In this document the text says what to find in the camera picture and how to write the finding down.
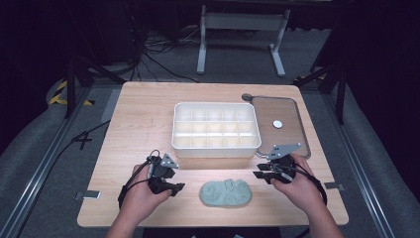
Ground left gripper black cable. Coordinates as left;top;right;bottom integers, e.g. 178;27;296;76
117;149;161;210

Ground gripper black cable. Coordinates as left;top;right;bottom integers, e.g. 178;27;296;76
273;162;329;206
117;149;161;210

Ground white metal table frame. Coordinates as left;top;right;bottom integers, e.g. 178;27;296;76
196;4;292;78

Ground silver tape piece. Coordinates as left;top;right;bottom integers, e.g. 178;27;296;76
324;180;347;192
74;189;102;201

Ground person's right hand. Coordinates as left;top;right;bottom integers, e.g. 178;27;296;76
270;153;320;216

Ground white compartment storage box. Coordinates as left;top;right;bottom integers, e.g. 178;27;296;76
170;101;263;159

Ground black floor cables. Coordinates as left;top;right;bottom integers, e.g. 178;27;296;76
130;29;200;84

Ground person's left hand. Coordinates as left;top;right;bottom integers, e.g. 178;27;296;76
120;164;173;216

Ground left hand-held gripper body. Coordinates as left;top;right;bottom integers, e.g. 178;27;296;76
147;152;180;194

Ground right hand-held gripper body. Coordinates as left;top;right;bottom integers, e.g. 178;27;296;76
263;142;303;184

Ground brown wooden board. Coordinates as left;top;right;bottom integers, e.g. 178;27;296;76
250;94;312;161

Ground aluminium floor rail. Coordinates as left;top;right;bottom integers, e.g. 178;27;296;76
322;92;397;238
0;86;94;238

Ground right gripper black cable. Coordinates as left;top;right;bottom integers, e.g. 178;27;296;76
273;162;329;206

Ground black tripod stand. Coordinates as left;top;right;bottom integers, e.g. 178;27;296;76
62;54;127;120
292;60;349;126

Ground grey-green rolled cloth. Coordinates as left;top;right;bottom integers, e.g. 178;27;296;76
198;178;253;208

